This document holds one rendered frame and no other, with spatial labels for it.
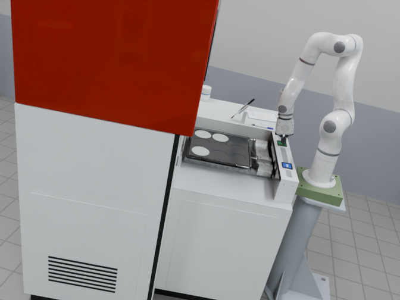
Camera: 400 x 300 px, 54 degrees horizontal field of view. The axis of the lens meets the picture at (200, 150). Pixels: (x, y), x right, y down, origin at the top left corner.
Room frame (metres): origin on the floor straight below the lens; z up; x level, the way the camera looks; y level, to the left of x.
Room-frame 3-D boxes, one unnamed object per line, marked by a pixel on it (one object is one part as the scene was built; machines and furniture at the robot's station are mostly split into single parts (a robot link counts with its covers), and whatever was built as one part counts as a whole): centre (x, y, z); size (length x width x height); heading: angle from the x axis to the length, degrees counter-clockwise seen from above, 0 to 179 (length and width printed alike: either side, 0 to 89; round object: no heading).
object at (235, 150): (2.08, -0.11, 0.90); 0.34 x 0.34 x 0.01; 1
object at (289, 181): (2.02, -0.47, 0.89); 0.55 x 0.09 x 0.14; 1
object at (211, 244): (2.16, -0.21, 0.41); 0.96 x 0.64 x 0.82; 1
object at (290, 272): (1.95, -0.80, 0.41); 0.51 x 0.44 x 0.82; 83
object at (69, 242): (1.87, 0.45, 0.41); 0.82 x 0.70 x 0.82; 1
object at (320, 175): (1.97, -0.69, 0.97); 0.19 x 0.19 x 0.18
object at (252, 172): (1.96, -0.17, 0.84); 0.50 x 0.02 x 0.03; 91
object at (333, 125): (1.94, -0.66, 1.18); 0.19 x 0.12 x 0.24; 146
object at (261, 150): (2.10, -0.37, 0.87); 0.36 x 0.08 x 0.03; 1
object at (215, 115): (2.46, -0.20, 0.89); 0.62 x 0.35 x 0.14; 91
